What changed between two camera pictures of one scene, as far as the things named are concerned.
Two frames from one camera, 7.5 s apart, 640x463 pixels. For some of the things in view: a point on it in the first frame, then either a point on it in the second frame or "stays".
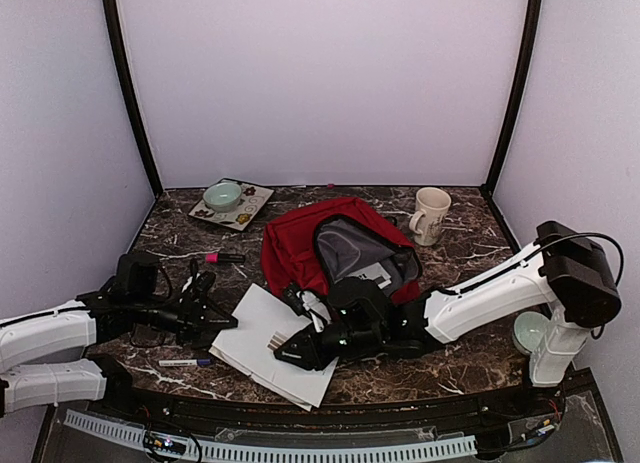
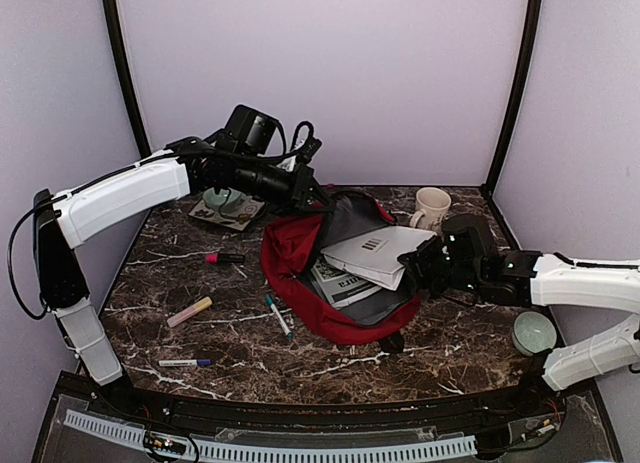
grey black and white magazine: x=374 y=272 → x=342 y=287
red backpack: x=315 y=246 stays
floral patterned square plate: x=252 y=199 stays
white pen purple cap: x=184 y=362 stays
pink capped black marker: x=224 y=258 stays
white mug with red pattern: x=426 y=221 stays
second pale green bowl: x=529 y=329 stays
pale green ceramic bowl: x=221 y=196 stays
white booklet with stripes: x=263 y=323 → x=373 y=257
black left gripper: x=190 y=322 → x=305 y=183
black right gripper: x=311 y=355 → x=417 y=265
